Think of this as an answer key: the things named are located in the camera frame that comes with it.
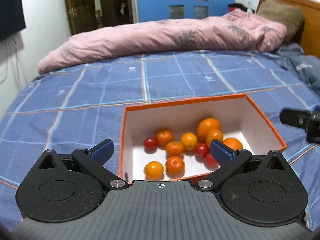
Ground red cherry tomato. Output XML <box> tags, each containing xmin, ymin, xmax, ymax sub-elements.
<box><xmin>204</xmin><ymin>153</ymin><xmax>218</xmax><ymax>168</ymax></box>
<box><xmin>194</xmin><ymin>142</ymin><xmax>209</xmax><ymax>158</ymax></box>
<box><xmin>143</xmin><ymin>137</ymin><xmax>158</xmax><ymax>151</ymax></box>

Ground yellow orange kumquat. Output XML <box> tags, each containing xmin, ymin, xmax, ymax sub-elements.
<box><xmin>206</xmin><ymin>129</ymin><xmax>223</xmax><ymax>147</ymax></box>
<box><xmin>180</xmin><ymin>132</ymin><xmax>197</xmax><ymax>151</ymax></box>
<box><xmin>144</xmin><ymin>161</ymin><xmax>164</xmax><ymax>180</ymax></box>

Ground large orange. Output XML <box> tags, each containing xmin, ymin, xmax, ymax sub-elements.
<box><xmin>196</xmin><ymin>118</ymin><xmax>221</xmax><ymax>142</ymax></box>

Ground mandarin orange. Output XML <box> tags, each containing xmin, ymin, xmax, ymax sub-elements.
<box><xmin>156</xmin><ymin>128</ymin><xmax>174</xmax><ymax>146</ymax></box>
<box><xmin>165</xmin><ymin>156</ymin><xmax>185</xmax><ymax>177</ymax></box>

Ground orange inside box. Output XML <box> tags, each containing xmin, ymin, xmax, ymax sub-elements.
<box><xmin>222</xmin><ymin>137</ymin><xmax>243</xmax><ymax>151</ymax></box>

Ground small mandarin in box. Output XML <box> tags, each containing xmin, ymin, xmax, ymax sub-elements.
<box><xmin>165</xmin><ymin>142</ymin><xmax>184</xmax><ymax>157</ymax></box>

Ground blue plaid bed sheet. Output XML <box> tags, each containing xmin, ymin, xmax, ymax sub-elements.
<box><xmin>1</xmin><ymin>51</ymin><xmax>319</xmax><ymax>230</ymax></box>

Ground orange cardboard shoe box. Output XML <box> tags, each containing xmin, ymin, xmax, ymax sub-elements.
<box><xmin>118</xmin><ymin>94</ymin><xmax>287</xmax><ymax>183</ymax></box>

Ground grey blue crumpled blanket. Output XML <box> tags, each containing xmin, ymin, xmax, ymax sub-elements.
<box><xmin>272</xmin><ymin>43</ymin><xmax>319</xmax><ymax>96</ymax></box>

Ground brown pillow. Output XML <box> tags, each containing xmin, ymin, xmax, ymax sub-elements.
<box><xmin>256</xmin><ymin>1</ymin><xmax>304</xmax><ymax>42</ymax></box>

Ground pink floral duvet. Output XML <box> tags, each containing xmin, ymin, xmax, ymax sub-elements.
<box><xmin>38</xmin><ymin>9</ymin><xmax>287</xmax><ymax>74</ymax></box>

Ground wooden headboard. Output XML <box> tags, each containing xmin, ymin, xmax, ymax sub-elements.
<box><xmin>256</xmin><ymin>0</ymin><xmax>319</xmax><ymax>57</ymax></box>

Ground black clothes on headboard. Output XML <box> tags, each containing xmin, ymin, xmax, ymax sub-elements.
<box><xmin>227</xmin><ymin>3</ymin><xmax>255</xmax><ymax>14</ymax></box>

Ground brown wooden door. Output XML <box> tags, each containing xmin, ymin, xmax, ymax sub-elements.
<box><xmin>65</xmin><ymin>0</ymin><xmax>97</xmax><ymax>35</ymax></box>

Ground television cables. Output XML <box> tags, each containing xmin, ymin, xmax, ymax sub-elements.
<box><xmin>0</xmin><ymin>36</ymin><xmax>28</xmax><ymax>91</ymax></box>

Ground black wall television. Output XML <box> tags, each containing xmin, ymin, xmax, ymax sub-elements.
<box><xmin>0</xmin><ymin>0</ymin><xmax>26</xmax><ymax>41</ymax></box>

